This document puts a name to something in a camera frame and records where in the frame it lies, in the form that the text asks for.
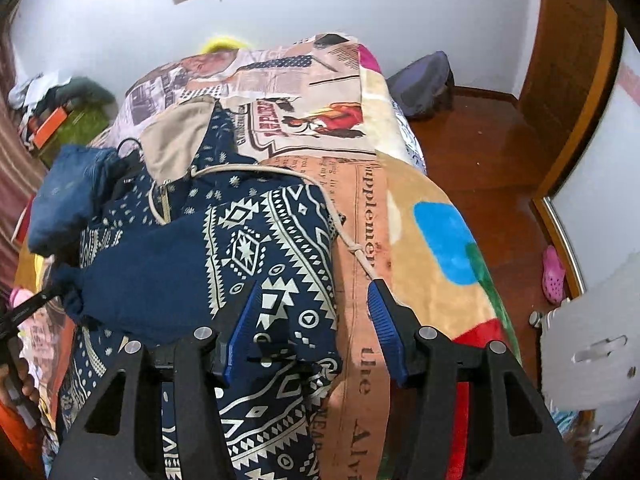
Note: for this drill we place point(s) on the navy patterned hoodie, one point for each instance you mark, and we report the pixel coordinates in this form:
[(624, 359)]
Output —
[(165, 280)]

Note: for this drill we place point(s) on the wooden wardrobe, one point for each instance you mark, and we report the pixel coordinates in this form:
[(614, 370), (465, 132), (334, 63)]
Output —
[(560, 60)]

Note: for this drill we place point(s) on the orange box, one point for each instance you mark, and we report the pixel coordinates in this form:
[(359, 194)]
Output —
[(49, 125)]

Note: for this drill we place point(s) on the blue denim jeans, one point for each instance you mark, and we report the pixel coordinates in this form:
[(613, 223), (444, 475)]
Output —
[(67, 195)]

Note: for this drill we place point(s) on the white framed wardrobe panel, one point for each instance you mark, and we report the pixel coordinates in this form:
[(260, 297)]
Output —
[(600, 170)]

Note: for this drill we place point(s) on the yellow curved tube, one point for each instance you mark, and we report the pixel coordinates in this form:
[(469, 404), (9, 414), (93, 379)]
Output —
[(219, 45)]

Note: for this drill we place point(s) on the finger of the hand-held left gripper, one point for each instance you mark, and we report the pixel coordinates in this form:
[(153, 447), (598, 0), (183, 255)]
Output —
[(35, 302)]

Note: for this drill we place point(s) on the green cloth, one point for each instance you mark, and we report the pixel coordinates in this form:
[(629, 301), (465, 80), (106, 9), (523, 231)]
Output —
[(82, 125)]

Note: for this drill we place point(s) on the pile of mixed clothes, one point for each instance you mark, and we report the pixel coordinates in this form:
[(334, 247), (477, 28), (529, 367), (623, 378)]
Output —
[(75, 91)]

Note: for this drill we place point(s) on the dark backpack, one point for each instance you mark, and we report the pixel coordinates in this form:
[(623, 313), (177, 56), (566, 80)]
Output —
[(425, 85)]

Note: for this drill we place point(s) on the pink clog shoe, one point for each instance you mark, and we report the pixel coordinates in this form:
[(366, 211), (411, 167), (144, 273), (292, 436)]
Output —
[(553, 272)]

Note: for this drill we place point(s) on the striped curtain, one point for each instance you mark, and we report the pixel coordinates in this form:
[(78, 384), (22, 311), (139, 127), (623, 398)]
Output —
[(12, 170)]

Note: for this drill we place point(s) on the pink plastic item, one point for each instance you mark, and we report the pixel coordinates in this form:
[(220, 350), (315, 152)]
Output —
[(19, 296)]

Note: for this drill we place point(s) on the white plastic stool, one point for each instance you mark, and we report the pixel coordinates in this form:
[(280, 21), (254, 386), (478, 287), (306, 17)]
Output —
[(590, 350)]

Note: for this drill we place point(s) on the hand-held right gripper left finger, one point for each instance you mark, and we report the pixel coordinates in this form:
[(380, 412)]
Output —
[(244, 332)]

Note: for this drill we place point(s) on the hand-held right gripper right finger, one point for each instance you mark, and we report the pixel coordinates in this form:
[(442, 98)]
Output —
[(385, 332)]

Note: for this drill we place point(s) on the person's left hand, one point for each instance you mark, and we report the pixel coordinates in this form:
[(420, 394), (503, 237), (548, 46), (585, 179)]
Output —
[(29, 387)]

